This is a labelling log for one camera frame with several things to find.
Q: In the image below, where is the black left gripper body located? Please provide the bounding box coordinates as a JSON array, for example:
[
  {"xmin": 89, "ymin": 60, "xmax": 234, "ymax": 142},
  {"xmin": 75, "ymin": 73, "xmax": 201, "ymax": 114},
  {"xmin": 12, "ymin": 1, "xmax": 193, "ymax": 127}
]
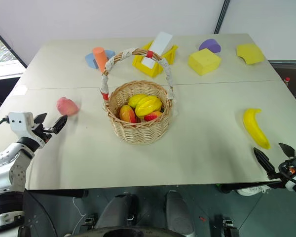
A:
[{"xmin": 32, "ymin": 123, "xmax": 53, "ymax": 144}]

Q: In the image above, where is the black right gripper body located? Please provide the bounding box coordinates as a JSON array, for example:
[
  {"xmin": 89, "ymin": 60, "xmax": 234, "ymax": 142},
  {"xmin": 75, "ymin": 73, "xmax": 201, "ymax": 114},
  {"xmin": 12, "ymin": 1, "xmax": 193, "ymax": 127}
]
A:
[{"xmin": 273, "ymin": 158, "xmax": 296, "ymax": 182}]

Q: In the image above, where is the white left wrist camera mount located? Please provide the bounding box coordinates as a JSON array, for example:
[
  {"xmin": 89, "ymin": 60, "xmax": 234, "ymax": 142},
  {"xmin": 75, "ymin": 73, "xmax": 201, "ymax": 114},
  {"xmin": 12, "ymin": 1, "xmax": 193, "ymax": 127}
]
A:
[{"xmin": 8, "ymin": 112, "xmax": 46, "ymax": 145}]

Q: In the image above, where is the yellow banana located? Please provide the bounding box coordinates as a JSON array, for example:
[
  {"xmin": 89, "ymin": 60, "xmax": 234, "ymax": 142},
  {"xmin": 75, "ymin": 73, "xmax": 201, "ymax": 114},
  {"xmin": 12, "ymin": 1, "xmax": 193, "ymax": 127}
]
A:
[{"xmin": 242, "ymin": 108, "xmax": 271, "ymax": 150}]

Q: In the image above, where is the orange foam cylinder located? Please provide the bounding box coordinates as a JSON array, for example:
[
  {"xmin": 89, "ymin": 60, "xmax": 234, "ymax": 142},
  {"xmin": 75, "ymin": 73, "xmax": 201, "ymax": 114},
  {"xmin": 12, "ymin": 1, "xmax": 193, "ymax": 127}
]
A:
[{"xmin": 92, "ymin": 47, "xmax": 109, "ymax": 74}]

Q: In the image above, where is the yellow triangular frame block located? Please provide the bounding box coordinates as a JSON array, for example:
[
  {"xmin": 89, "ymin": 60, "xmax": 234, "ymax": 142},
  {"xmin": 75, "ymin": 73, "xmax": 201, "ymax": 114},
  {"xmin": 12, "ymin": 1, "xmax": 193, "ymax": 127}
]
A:
[{"xmin": 132, "ymin": 40, "xmax": 179, "ymax": 79}]

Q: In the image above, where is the yellow starfruit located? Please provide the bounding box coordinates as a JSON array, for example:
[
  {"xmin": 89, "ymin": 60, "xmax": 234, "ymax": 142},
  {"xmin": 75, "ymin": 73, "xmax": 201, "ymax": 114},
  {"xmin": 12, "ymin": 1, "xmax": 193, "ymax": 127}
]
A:
[{"xmin": 134, "ymin": 95, "xmax": 163, "ymax": 117}]

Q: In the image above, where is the dark grey rounded robot leg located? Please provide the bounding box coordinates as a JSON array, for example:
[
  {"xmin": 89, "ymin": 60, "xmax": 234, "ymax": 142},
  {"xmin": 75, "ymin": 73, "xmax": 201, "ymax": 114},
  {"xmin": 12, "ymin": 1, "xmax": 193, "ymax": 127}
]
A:
[
  {"xmin": 95, "ymin": 192, "xmax": 139, "ymax": 229},
  {"xmin": 164, "ymin": 190, "xmax": 196, "ymax": 232}
]

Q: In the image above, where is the white shoe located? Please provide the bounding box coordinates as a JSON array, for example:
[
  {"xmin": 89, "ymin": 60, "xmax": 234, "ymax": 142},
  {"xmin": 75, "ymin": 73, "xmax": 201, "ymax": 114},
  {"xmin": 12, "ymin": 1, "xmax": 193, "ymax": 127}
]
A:
[{"xmin": 236, "ymin": 185, "xmax": 271, "ymax": 197}]

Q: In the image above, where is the black floor bracket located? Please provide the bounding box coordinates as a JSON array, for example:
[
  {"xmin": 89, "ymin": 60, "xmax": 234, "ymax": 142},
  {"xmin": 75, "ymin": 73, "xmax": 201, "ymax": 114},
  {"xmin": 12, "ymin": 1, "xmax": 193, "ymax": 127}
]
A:
[
  {"xmin": 213, "ymin": 215, "xmax": 239, "ymax": 237},
  {"xmin": 80, "ymin": 213, "xmax": 98, "ymax": 229}
]

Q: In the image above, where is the white rectangular foam block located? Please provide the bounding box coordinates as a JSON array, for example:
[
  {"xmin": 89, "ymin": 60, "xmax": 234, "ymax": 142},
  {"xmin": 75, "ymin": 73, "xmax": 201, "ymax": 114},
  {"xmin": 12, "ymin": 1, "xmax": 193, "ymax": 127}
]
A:
[{"xmin": 141, "ymin": 31, "xmax": 174, "ymax": 71}]

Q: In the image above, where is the wicker basket with handle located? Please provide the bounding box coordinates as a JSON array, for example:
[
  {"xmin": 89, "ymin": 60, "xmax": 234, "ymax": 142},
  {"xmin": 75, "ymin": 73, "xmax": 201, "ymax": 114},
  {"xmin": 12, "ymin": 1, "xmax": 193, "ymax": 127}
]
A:
[{"xmin": 99, "ymin": 47, "xmax": 176, "ymax": 146}]

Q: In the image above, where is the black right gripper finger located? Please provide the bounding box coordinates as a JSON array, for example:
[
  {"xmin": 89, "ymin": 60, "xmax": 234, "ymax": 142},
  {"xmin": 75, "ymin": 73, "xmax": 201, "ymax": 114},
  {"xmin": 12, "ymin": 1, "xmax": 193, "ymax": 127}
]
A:
[
  {"xmin": 253, "ymin": 147, "xmax": 279, "ymax": 180},
  {"xmin": 278, "ymin": 142, "xmax": 296, "ymax": 158}
]

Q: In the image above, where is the yellow foam cube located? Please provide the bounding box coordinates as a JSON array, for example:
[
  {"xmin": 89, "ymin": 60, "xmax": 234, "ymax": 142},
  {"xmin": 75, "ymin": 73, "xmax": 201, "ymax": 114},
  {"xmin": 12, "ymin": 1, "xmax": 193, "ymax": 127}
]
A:
[{"xmin": 187, "ymin": 48, "xmax": 222, "ymax": 77}]

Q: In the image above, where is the dark round robot waist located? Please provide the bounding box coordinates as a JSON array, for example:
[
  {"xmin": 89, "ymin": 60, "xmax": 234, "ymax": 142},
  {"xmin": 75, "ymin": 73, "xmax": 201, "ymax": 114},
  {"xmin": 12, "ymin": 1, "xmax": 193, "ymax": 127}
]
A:
[{"xmin": 75, "ymin": 225, "xmax": 200, "ymax": 237}]

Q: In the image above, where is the pink peach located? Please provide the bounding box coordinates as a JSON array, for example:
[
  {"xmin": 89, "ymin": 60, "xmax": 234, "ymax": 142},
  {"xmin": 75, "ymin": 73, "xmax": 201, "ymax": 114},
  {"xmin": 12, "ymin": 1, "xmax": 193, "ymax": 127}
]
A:
[{"xmin": 56, "ymin": 96, "xmax": 79, "ymax": 117}]

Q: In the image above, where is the yellow lemon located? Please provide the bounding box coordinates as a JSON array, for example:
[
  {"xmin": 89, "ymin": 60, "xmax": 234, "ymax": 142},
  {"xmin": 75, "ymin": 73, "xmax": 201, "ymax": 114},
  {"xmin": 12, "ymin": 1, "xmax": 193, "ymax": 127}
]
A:
[{"xmin": 128, "ymin": 93, "xmax": 148, "ymax": 109}]

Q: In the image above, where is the orange yellow mango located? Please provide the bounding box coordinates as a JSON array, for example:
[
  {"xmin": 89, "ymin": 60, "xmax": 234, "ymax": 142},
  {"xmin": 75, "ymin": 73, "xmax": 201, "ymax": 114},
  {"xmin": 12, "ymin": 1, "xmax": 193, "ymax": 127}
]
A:
[{"xmin": 119, "ymin": 105, "xmax": 138, "ymax": 123}]

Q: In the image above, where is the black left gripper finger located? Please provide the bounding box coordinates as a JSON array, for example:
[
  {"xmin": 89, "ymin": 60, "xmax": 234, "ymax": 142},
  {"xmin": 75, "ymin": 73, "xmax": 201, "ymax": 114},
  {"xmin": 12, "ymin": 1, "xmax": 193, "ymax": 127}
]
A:
[
  {"xmin": 33, "ymin": 113, "xmax": 48, "ymax": 126},
  {"xmin": 49, "ymin": 115, "xmax": 69, "ymax": 135}
]

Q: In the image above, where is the white thin floor cable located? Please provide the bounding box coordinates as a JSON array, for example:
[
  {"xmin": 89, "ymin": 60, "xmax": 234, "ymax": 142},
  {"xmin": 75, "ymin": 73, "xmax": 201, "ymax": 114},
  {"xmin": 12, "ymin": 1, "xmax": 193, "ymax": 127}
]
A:
[{"xmin": 71, "ymin": 196, "xmax": 87, "ymax": 235}]

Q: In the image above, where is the blue flat foam block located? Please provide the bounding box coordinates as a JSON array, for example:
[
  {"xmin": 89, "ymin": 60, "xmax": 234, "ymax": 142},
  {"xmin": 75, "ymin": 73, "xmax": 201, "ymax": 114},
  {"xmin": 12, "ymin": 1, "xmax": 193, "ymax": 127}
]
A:
[{"xmin": 84, "ymin": 50, "xmax": 116, "ymax": 70}]

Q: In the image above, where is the dark ceiling-high pole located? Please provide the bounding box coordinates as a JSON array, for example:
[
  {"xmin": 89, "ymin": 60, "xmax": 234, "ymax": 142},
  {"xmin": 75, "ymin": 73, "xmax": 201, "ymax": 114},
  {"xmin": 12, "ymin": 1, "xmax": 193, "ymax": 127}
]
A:
[{"xmin": 213, "ymin": 0, "xmax": 231, "ymax": 35}]

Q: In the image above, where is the purple foam block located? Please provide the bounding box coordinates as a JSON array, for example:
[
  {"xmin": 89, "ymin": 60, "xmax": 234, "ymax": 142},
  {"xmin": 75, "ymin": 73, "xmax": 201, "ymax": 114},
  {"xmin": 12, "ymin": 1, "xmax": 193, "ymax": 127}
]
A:
[{"xmin": 198, "ymin": 39, "xmax": 222, "ymax": 54}]

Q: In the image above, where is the yellow foam arch block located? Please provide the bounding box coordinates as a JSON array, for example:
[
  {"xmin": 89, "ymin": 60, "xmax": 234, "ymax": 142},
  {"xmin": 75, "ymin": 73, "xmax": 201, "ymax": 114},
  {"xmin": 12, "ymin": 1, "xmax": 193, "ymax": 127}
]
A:
[{"xmin": 235, "ymin": 43, "xmax": 265, "ymax": 66}]

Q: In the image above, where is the red orange peach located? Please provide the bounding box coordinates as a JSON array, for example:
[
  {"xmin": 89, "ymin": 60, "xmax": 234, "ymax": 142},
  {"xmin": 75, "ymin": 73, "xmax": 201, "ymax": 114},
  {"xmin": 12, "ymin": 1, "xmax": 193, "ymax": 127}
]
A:
[{"xmin": 143, "ymin": 111, "xmax": 163, "ymax": 122}]

